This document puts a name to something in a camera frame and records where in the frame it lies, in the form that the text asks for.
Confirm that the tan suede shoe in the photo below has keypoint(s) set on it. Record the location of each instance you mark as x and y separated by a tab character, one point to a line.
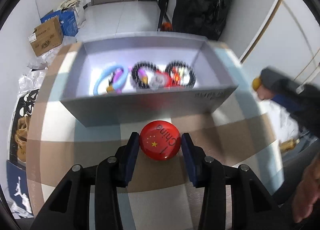
21	136

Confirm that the grey cardboard tray box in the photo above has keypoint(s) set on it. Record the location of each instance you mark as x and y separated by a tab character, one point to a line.
144	76

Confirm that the crumpled white plastic bag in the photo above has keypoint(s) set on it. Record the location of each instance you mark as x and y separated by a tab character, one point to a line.
31	81

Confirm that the person's right hand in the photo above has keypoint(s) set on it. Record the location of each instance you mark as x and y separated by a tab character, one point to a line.
307	192

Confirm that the black backpack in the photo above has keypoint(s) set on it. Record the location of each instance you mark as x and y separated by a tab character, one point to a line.
201	17

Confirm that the brown cardboard box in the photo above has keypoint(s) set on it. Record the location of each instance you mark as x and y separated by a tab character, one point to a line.
46	36

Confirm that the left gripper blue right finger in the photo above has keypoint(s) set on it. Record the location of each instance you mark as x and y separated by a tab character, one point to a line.
193	158

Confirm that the blue cardboard box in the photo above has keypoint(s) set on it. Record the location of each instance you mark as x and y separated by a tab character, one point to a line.
67	20

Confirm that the grey plastic mailer bag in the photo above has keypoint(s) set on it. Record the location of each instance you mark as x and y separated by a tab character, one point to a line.
46	59

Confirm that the dark blue shoe box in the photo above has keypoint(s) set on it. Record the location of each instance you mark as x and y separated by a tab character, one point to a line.
18	190

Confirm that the cream canvas bag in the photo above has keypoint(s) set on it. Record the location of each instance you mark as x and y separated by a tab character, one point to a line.
75	6

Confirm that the red white small charm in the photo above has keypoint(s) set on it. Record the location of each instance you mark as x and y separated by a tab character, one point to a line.
160	80

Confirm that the checkered table cloth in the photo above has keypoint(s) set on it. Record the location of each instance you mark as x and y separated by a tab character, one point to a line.
160	195

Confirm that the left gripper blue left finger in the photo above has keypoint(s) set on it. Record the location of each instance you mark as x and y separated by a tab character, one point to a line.
132	149

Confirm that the pink pig figurine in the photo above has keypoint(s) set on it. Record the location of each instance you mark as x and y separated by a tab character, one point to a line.
263	93

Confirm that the red China flag badge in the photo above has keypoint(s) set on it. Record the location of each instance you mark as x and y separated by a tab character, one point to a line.
160	140

